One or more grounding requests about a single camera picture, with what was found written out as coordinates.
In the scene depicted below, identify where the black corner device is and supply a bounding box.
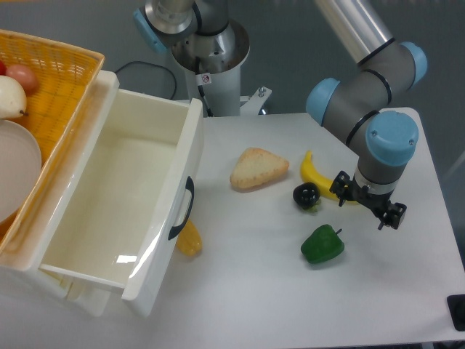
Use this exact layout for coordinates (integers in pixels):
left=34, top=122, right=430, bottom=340
left=447, top=294, right=465, bottom=332

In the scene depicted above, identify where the triangular bread pastry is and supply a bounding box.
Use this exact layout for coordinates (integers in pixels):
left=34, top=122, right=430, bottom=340
left=230, top=148, right=289, bottom=190

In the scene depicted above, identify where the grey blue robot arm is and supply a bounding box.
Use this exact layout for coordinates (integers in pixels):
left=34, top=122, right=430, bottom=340
left=133, top=1, right=428, bottom=228

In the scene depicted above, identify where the white open drawer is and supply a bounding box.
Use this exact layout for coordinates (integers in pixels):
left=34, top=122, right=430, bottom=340
left=40, top=90, right=203, bottom=317

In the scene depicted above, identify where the dark purple mangosteen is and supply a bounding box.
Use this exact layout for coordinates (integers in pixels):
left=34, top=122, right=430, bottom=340
left=292, top=182, right=320, bottom=212

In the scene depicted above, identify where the white drawer cabinet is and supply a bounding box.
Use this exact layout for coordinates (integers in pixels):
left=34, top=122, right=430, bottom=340
left=0, top=70, right=121, bottom=318

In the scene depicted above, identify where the white plate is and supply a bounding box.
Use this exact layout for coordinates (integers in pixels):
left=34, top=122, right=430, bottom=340
left=1, top=120, right=41, bottom=222

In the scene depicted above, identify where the green bell pepper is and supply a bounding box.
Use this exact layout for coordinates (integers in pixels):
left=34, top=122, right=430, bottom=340
left=300, top=224, right=345, bottom=265

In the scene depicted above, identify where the yellow banana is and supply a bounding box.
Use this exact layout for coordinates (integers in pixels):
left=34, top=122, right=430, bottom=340
left=299, top=151, right=339, bottom=204

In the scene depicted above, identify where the pink red apple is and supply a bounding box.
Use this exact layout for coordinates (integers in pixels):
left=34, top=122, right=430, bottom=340
left=6, top=64, right=39, bottom=94

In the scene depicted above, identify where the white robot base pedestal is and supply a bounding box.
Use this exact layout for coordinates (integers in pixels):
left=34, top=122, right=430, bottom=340
left=171, top=20, right=272, bottom=117

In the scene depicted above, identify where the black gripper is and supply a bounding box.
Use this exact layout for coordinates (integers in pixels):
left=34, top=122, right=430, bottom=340
left=329, top=171, right=407, bottom=230

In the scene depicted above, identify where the orange woven basket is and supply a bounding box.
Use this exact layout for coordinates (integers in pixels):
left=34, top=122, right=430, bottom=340
left=1, top=30, right=105, bottom=249

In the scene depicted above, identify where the black cable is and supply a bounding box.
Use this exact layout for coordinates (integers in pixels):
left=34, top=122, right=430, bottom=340
left=114, top=60, right=178, bottom=100

